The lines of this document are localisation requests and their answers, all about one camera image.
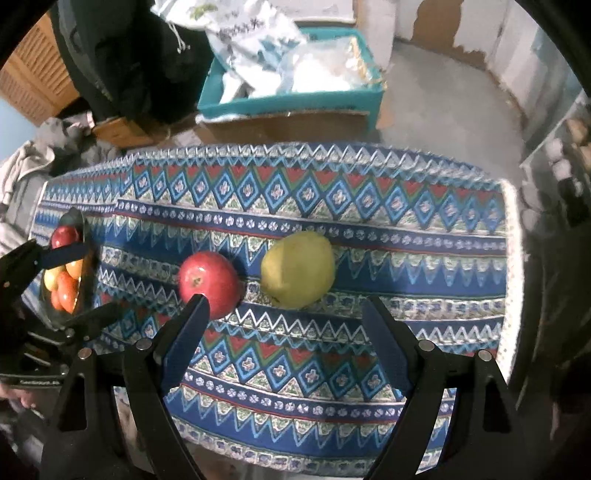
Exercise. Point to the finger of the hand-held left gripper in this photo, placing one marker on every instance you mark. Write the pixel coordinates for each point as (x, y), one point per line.
(64, 255)
(97, 318)

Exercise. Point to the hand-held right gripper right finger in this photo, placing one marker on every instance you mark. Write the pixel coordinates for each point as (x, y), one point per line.
(388, 346)

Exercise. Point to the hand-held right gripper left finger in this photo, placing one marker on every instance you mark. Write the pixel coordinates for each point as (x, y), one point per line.
(184, 344)

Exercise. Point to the orange persimmon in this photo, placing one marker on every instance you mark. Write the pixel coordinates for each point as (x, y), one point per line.
(75, 269)
(68, 293)
(55, 300)

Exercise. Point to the red mango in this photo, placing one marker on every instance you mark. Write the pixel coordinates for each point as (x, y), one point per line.
(64, 236)

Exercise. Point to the yellow pear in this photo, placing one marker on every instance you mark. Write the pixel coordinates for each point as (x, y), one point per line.
(51, 279)

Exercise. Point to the scalloped glass bowl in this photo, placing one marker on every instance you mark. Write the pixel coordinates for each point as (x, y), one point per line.
(90, 277)

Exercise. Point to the red apple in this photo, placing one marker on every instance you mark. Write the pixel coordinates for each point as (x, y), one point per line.
(210, 279)

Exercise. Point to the large yellow-green pear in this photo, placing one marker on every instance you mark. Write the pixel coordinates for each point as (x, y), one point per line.
(298, 270)

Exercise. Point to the person's left hand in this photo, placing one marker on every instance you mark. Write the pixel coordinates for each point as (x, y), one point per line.
(16, 394)

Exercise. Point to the blue patterned tablecloth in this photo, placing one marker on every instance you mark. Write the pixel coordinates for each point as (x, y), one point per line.
(323, 378)

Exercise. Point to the white cloth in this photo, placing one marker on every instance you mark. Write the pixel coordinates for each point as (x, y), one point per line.
(21, 184)

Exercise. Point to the grey bag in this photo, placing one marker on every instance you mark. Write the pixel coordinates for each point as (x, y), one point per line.
(74, 143)

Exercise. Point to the wooden furniture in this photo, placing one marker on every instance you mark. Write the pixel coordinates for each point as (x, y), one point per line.
(122, 131)

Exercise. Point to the wooden louvred cabinet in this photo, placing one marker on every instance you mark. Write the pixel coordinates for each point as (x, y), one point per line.
(32, 78)

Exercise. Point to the dark clothing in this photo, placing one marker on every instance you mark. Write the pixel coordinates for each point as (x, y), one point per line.
(134, 60)

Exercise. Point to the shelf with bottles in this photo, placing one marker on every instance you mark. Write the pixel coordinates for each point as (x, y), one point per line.
(563, 157)

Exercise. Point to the teal box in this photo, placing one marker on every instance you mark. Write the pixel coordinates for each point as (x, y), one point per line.
(295, 99)

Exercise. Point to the clear plastic bags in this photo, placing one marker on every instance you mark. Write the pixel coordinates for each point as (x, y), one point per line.
(277, 60)

